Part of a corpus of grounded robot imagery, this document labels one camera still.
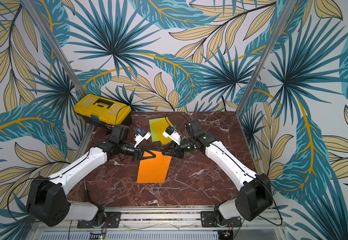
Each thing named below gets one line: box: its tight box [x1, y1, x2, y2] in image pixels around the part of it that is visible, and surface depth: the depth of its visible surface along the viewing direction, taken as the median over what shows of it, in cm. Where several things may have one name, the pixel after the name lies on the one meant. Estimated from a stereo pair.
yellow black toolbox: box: [74, 94, 132, 128], surface depth 101 cm
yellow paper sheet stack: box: [150, 117, 173, 145], surface depth 116 cm
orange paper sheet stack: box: [136, 150, 172, 184], surface depth 73 cm
